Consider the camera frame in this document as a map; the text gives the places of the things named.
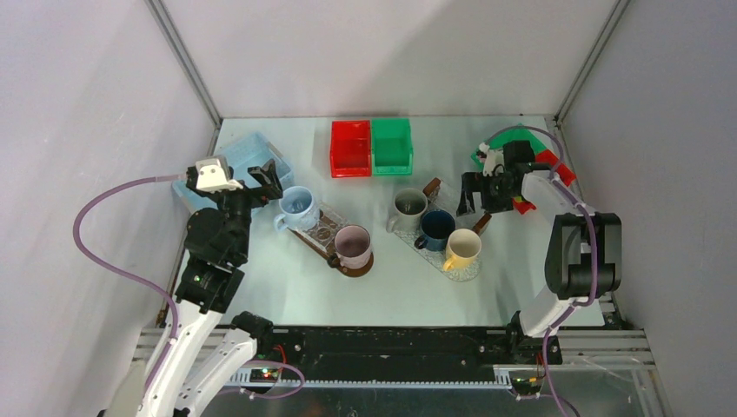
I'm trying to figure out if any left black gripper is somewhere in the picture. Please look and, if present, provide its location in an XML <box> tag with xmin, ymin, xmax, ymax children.
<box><xmin>209</xmin><ymin>158</ymin><xmax>282</xmax><ymax>260</ymax></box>

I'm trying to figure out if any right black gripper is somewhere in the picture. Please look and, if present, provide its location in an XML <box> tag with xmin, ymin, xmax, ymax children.
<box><xmin>456</xmin><ymin>171</ymin><xmax>518</xmax><ymax>216</ymax></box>

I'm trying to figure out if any brown ended acrylic rack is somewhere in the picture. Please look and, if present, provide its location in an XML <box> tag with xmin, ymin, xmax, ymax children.
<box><xmin>422</xmin><ymin>177</ymin><xmax>491</xmax><ymax>235</ymax></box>

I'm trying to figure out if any light blue mug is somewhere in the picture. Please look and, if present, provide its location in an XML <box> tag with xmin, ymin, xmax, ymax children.
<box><xmin>273</xmin><ymin>186</ymin><xmax>320</xmax><ymax>232</ymax></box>

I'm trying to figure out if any dark blue mug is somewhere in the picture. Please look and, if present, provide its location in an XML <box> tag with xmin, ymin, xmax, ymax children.
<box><xmin>414</xmin><ymin>209</ymin><xmax>456</xmax><ymax>252</ymax></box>

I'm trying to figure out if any cream yellow mug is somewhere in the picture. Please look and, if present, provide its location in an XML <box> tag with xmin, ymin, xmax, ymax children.
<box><xmin>442</xmin><ymin>228</ymin><xmax>482</xmax><ymax>271</ymax></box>

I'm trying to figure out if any grey mug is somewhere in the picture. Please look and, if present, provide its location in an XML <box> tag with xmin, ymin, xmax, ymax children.
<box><xmin>386</xmin><ymin>188</ymin><xmax>428</xmax><ymax>233</ymax></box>

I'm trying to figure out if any clear acrylic holder rack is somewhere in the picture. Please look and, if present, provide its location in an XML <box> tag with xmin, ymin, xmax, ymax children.
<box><xmin>291</xmin><ymin>202</ymin><xmax>349</xmax><ymax>260</ymax></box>

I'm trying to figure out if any mauve pink mug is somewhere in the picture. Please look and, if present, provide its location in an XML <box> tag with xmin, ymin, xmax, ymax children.
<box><xmin>328</xmin><ymin>225</ymin><xmax>373</xmax><ymax>269</ymax></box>

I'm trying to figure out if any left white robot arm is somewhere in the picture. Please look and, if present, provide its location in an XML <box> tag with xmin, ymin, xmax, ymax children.
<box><xmin>100</xmin><ymin>156</ymin><xmax>282</xmax><ymax>416</ymax></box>

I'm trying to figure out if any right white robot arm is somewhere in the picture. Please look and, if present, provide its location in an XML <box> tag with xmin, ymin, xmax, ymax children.
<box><xmin>456</xmin><ymin>141</ymin><xmax>621</xmax><ymax>363</ymax></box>

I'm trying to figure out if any green toothbrush bin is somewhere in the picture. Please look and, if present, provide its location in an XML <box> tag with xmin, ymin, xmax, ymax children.
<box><xmin>485</xmin><ymin>129</ymin><xmax>548</xmax><ymax>169</ymax></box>

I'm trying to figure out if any brown wooden oval tray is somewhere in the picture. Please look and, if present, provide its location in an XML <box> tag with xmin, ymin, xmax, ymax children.
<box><xmin>290</xmin><ymin>226</ymin><xmax>374</xmax><ymax>278</ymax></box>

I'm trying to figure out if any clear glass oval tray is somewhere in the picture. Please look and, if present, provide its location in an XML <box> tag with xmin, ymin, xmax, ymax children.
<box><xmin>395</xmin><ymin>231</ymin><xmax>482</xmax><ymax>282</ymax></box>

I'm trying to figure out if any red toothpaste bin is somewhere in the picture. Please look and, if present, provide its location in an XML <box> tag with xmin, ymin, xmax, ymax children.
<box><xmin>512</xmin><ymin>149</ymin><xmax>577</xmax><ymax>216</ymax></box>

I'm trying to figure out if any light blue plastic basket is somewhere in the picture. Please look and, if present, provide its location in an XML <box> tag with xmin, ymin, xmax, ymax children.
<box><xmin>172</xmin><ymin>132</ymin><xmax>295</xmax><ymax>214</ymax></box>

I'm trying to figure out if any red plastic bin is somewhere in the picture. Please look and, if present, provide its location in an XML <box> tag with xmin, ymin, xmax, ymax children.
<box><xmin>329</xmin><ymin>120</ymin><xmax>372</xmax><ymax>178</ymax></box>

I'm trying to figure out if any green plastic bin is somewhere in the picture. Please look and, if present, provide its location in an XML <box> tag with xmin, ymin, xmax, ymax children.
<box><xmin>370</xmin><ymin>118</ymin><xmax>414</xmax><ymax>176</ymax></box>

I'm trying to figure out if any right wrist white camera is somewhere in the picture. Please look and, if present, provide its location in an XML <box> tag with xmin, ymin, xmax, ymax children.
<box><xmin>477</xmin><ymin>142</ymin><xmax>503</xmax><ymax>176</ymax></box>

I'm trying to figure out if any wrist white camera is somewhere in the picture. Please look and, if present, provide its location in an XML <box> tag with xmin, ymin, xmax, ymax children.
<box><xmin>185</xmin><ymin>156</ymin><xmax>244</xmax><ymax>193</ymax></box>
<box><xmin>477</xmin><ymin>142</ymin><xmax>503</xmax><ymax>176</ymax></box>

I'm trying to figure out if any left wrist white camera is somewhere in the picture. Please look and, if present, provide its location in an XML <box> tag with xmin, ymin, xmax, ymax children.
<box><xmin>185</xmin><ymin>156</ymin><xmax>244</xmax><ymax>193</ymax></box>

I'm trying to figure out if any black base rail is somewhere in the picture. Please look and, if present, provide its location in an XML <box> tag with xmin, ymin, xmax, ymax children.
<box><xmin>256</xmin><ymin>326</ymin><xmax>563</xmax><ymax>383</ymax></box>

